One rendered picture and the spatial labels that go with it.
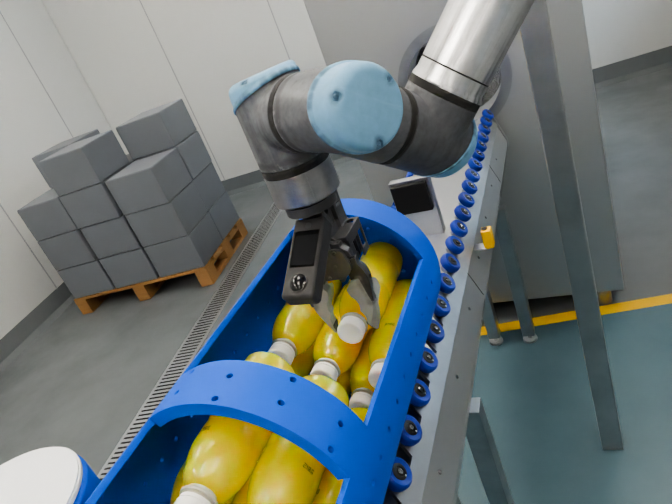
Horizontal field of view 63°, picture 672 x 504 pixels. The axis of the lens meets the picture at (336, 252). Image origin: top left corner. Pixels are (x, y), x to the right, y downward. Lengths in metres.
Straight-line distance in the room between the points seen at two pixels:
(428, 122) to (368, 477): 0.38
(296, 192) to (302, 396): 0.25
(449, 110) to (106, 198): 3.55
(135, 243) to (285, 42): 2.37
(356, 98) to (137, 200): 3.46
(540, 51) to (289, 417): 1.02
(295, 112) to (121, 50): 5.48
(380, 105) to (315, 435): 0.33
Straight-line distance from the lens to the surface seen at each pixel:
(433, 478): 0.87
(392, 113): 0.58
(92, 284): 4.55
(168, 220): 3.92
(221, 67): 5.63
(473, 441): 1.38
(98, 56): 6.18
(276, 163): 0.67
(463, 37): 0.64
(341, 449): 0.58
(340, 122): 0.54
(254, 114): 0.66
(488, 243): 1.31
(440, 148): 0.65
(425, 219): 1.37
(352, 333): 0.79
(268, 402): 0.57
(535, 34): 1.34
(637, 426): 2.09
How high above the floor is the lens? 1.55
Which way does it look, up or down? 25 degrees down
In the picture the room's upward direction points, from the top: 22 degrees counter-clockwise
